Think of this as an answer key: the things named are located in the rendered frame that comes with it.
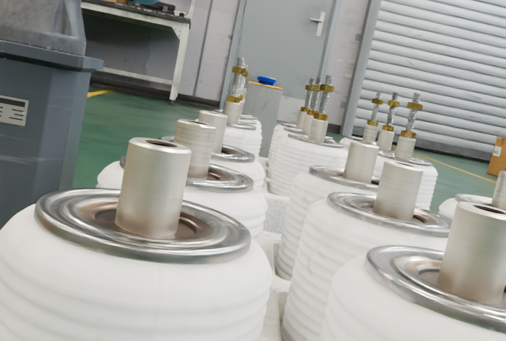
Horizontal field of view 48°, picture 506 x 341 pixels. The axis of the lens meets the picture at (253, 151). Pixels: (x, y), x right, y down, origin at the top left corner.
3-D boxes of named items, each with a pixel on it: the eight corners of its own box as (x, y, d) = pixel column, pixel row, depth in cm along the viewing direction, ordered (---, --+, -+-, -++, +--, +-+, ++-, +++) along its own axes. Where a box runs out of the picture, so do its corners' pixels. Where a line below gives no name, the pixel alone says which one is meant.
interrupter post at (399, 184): (374, 221, 31) (388, 162, 31) (366, 211, 33) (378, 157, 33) (417, 230, 31) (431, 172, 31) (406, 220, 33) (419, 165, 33)
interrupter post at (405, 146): (410, 162, 76) (416, 138, 76) (411, 164, 74) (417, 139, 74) (392, 159, 77) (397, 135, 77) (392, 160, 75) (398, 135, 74)
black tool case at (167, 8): (125, 9, 521) (127, -3, 520) (170, 19, 533) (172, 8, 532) (125, 6, 489) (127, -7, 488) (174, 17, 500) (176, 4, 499)
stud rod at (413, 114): (408, 150, 76) (421, 94, 75) (408, 150, 75) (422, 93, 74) (400, 148, 76) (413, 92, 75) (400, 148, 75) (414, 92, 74)
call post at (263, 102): (217, 234, 115) (247, 82, 112) (219, 226, 122) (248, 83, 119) (251, 241, 115) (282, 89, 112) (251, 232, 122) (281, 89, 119)
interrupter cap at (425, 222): (334, 223, 28) (337, 210, 28) (318, 195, 36) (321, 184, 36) (482, 253, 28) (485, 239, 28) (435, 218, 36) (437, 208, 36)
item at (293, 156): (259, 279, 72) (288, 140, 70) (248, 255, 81) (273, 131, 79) (330, 290, 73) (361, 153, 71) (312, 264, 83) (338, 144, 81)
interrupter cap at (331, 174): (312, 184, 40) (314, 174, 40) (303, 168, 48) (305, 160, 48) (416, 205, 40) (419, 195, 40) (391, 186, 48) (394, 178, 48)
